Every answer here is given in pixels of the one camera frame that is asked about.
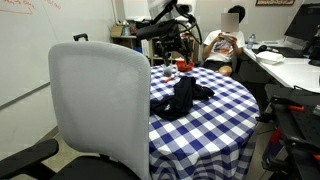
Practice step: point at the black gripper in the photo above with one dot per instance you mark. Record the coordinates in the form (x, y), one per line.
(175, 41)

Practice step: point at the black t-shirt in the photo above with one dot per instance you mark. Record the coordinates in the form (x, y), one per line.
(181, 96)

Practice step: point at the seated person white shirt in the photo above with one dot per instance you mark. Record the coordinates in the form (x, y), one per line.
(221, 50)

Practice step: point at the grey office chair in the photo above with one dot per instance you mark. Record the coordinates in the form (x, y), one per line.
(100, 100)

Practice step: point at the red bowl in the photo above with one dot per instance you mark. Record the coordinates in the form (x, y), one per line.
(185, 66)

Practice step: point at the orange marker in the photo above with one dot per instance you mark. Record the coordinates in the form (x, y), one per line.
(169, 79)

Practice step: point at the brown cardboard box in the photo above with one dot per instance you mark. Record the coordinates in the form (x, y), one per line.
(116, 30)

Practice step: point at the clear water bottle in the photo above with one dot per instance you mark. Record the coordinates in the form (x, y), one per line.
(251, 41)

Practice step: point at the blue white checkered tablecloth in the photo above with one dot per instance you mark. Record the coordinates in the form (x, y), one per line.
(206, 133)

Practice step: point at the white food container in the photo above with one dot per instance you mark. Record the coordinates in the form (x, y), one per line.
(270, 57)

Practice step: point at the white office desk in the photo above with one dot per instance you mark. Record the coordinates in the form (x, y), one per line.
(293, 73)

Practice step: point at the black computer monitor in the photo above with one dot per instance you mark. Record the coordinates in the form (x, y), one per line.
(305, 21)

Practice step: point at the black perforated robot cart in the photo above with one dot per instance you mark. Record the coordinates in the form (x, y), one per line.
(300, 133)

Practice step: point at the framed wall picture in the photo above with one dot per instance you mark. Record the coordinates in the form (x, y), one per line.
(275, 2)

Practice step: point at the white wall whiteboard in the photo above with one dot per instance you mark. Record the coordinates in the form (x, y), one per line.
(30, 50)

